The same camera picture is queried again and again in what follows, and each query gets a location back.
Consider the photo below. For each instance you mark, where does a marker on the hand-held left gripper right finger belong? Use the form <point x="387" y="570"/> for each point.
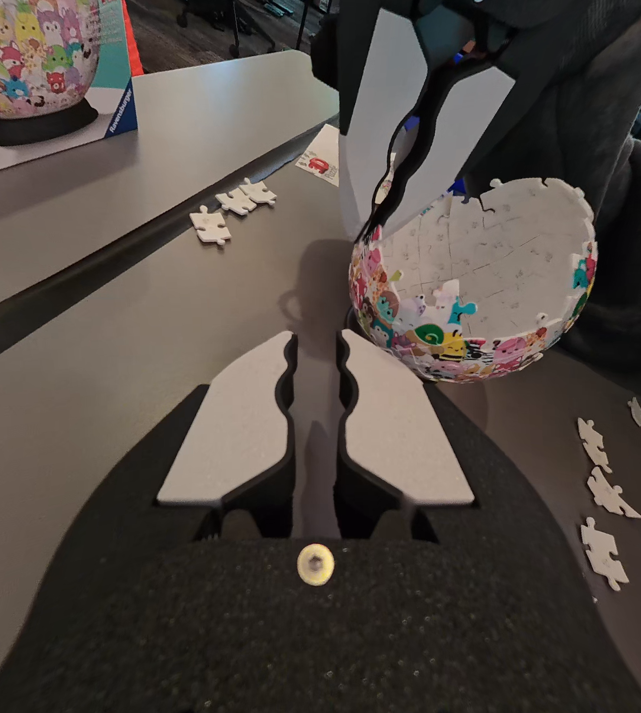
<point x="410" y="446"/>

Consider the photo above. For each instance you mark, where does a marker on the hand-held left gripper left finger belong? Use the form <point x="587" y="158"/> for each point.
<point x="226" y="446"/>

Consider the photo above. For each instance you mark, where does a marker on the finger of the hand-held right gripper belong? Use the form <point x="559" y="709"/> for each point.
<point x="471" y="111"/>
<point x="382" y="89"/>

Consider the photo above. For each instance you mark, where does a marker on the colourful puzzle ball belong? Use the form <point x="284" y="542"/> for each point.
<point x="488" y="267"/>

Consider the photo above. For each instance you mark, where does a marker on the puzzle instruction leaflet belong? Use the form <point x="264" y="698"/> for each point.
<point x="320" y="156"/>

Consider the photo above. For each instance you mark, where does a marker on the teal puzzle box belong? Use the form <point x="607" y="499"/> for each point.
<point x="31" y="78"/>

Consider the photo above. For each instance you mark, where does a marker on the orange plastic object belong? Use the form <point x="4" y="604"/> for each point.
<point x="131" y="33"/>

